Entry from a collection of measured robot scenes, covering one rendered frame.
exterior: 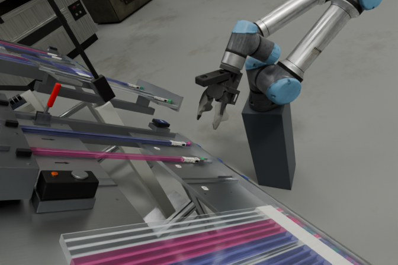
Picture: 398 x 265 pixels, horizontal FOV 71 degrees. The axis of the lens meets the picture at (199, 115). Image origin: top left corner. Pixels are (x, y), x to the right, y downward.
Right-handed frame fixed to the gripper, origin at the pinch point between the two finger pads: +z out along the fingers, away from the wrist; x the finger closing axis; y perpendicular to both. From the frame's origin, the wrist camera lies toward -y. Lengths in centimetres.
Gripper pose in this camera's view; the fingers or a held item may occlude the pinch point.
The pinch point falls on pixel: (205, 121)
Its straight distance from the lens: 95.6
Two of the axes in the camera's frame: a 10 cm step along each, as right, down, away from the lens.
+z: -3.5, 9.3, 1.5
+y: 7.0, 1.5, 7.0
